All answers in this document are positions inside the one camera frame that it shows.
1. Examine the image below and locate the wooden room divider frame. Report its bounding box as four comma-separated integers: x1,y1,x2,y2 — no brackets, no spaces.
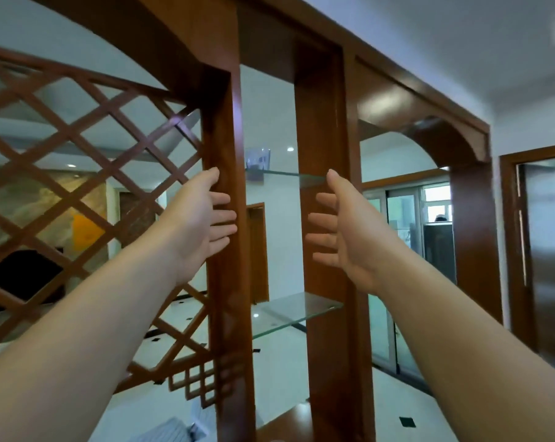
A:
24,0,504,442

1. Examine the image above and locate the large glass shelf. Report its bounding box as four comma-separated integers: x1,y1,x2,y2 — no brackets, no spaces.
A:
251,292,344,341

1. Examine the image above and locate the white ribbed object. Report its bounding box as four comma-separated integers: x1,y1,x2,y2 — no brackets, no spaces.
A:
142,416,200,442

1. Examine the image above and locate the brown wooden door frame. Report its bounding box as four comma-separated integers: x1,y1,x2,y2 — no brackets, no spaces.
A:
498,142,555,354

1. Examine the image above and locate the dark cabinet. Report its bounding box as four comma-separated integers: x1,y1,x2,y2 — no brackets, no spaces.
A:
422,222,458,285

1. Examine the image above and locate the wooden lattice screen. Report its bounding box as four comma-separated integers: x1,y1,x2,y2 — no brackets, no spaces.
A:
0,43,241,409

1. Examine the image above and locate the small glass shelf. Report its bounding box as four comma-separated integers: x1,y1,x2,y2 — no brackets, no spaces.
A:
245,167,330,188

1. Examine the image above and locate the black television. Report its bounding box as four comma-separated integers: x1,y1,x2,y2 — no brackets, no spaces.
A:
0,250,66,314

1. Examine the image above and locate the frosted glass door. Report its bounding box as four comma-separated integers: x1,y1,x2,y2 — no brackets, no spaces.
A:
517,156,555,364

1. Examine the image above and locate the marble wall panel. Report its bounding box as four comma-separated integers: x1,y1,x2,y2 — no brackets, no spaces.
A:
0,168,109,272

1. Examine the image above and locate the brown wooden door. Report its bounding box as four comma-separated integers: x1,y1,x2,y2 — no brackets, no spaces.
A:
246,202,270,305

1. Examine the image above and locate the person's left hand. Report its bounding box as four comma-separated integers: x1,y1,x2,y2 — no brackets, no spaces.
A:
160,167,238,286

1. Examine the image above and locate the person's right forearm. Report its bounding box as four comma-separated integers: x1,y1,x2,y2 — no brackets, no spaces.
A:
374,244,555,442

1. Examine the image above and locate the person's left forearm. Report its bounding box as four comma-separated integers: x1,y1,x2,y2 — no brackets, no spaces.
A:
0,235,182,442

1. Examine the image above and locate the person's right hand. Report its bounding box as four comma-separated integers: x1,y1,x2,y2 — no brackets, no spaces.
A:
305,169,400,296

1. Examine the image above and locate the sliding glass balcony door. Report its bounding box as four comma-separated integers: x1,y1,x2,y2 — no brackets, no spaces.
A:
361,168,454,382

